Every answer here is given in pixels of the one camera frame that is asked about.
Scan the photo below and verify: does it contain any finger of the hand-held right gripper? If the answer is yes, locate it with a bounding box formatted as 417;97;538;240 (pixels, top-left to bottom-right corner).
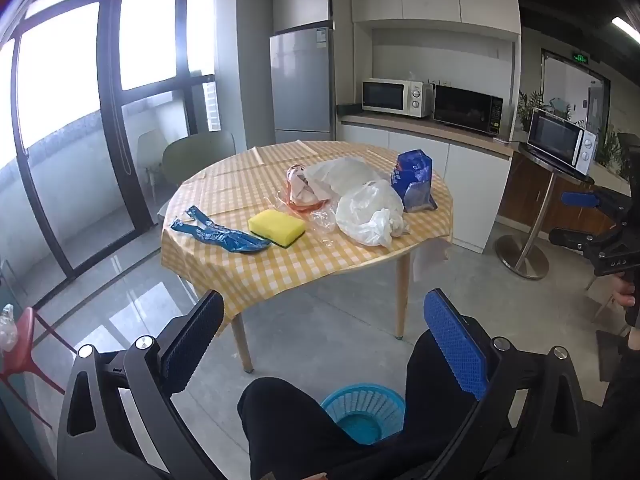
548;228;621;261
561;187;633;226

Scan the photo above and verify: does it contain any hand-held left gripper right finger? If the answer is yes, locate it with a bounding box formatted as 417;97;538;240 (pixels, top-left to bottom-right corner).
422;289;593;480

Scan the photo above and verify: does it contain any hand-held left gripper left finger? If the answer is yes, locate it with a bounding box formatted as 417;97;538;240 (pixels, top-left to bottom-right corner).
56;289;226;480

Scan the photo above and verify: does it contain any blue plastic bag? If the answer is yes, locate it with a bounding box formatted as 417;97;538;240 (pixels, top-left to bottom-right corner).
171;205;272;256

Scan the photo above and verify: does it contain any blue plastic basket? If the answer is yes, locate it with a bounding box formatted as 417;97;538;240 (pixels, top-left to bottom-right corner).
320;384;407;446

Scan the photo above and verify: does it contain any yellow sponge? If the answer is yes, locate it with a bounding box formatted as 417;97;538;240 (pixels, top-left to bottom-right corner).
248;209;307;250

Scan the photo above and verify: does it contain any person's right forearm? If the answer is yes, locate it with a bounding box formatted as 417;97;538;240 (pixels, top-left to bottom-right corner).
602;347;640;480

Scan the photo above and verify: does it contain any person's right hand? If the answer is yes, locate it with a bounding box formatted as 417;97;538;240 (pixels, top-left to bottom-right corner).
614;279;640;352

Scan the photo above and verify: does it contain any wooden cabinet panel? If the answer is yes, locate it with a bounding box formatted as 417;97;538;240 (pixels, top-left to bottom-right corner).
497;152;626;241

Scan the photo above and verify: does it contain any white microwave with dark door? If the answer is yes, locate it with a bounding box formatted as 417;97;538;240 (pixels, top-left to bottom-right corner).
526;107;599;176

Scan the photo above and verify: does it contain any round wooden table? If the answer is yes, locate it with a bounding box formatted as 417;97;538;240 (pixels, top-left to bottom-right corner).
161;140;453;373

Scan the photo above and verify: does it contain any glass door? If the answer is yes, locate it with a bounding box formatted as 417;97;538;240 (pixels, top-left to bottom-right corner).
540;49;612;136

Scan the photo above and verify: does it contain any white counter with lower cabinets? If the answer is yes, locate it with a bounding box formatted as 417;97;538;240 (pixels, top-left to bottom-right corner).
337;105;516;253

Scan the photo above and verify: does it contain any black microwave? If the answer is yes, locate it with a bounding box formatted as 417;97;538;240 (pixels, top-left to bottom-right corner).
433;84;505;136

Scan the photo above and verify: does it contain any knotted white plastic bag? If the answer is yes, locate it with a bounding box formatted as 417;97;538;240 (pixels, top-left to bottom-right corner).
336;179;409;247

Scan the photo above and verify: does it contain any red chair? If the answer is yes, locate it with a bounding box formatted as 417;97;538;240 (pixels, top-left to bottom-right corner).
0;306;78;428

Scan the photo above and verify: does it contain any blue snack bag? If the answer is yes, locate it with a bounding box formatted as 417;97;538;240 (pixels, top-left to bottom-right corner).
390;149;438;213

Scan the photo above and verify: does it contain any ceiling light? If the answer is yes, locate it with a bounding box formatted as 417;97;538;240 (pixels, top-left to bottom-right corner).
612;16;640;43

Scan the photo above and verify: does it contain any clear plastic wrap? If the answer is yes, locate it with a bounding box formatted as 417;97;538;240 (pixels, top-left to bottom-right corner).
307;204;342;247

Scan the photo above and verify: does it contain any small clear plastic bag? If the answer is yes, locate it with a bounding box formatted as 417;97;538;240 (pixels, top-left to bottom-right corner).
0;304;21;352

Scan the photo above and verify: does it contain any green chair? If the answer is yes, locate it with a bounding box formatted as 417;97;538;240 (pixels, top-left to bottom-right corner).
157;130;237;221

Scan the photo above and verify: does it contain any red and white plastic bag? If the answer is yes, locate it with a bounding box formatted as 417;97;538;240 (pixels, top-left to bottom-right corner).
285;164;331;213

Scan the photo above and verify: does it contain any white microwave with knobs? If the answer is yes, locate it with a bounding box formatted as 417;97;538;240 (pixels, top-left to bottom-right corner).
361;78;435;119

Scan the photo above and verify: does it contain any silver refrigerator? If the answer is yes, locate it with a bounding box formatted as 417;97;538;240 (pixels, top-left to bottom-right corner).
270;27;337;145

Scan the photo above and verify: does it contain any metal pedestal table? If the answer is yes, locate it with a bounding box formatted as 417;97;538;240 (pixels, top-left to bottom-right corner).
494;142;596;281

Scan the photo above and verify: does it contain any wooden frame chair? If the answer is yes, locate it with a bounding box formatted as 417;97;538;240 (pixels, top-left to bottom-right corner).
584;270;631;386

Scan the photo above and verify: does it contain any black window frame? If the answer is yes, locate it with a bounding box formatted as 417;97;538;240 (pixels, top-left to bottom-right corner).
0;0;221;311

